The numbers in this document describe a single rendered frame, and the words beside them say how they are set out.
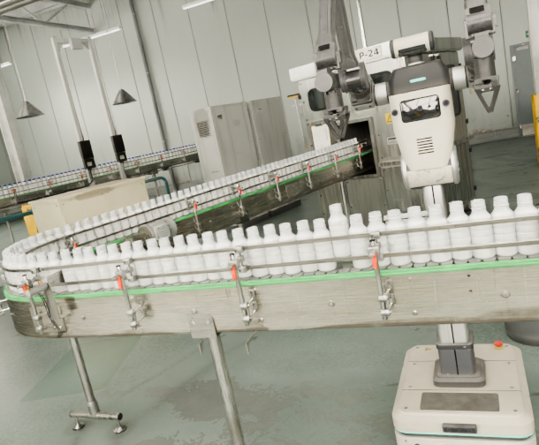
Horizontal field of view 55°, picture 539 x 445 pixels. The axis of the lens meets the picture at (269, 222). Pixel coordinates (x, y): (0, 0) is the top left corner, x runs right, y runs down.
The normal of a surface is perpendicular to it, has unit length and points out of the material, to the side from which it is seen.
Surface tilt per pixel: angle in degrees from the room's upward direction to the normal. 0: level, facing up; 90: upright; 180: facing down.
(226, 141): 90
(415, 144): 90
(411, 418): 31
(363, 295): 90
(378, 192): 90
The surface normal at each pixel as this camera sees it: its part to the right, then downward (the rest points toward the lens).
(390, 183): -0.62, 0.27
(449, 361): -0.35, 0.25
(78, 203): 0.77, -0.03
